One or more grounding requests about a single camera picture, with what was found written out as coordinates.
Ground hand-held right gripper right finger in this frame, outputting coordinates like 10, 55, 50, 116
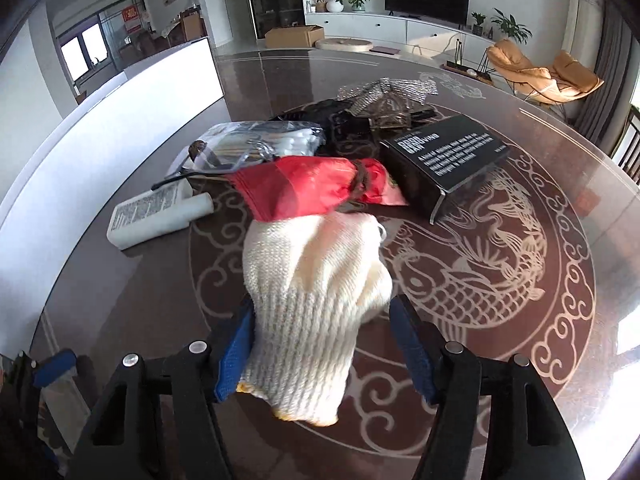
389, 294, 586, 480

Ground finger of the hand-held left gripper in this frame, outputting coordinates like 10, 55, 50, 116
27, 350, 78, 390

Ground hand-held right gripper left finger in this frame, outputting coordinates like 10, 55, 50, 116
67, 300, 256, 480

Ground large white knit glove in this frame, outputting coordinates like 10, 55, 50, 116
239, 212, 393, 428

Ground clear bag of cotton swabs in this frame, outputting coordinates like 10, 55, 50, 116
192, 121, 326, 171

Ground white squeeze tube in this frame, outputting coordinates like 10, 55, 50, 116
106, 180, 215, 251

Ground red folded cloth bag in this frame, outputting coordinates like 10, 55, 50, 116
231, 156, 408, 223

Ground black printed box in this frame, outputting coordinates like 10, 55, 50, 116
378, 114, 511, 226

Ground black floor stand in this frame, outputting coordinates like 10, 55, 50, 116
442, 37, 496, 83

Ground dark wooden chair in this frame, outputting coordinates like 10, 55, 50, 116
607, 105, 640, 183

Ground orange lounge chair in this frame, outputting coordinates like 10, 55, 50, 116
486, 39, 605, 111

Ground beige round floor cushion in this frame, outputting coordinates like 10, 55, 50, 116
316, 36, 373, 52

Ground brown cardboard box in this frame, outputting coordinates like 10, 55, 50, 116
265, 24, 326, 49

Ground wooden dining chair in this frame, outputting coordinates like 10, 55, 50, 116
180, 10, 207, 41

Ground white television cabinet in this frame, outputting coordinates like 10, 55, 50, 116
305, 10, 501, 56

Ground large leafy potted plant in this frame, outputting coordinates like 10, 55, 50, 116
490, 8, 533, 43

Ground grey curtain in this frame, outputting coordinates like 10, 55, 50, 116
575, 0, 640, 141

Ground covered standing air conditioner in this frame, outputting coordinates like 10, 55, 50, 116
562, 0, 606, 68

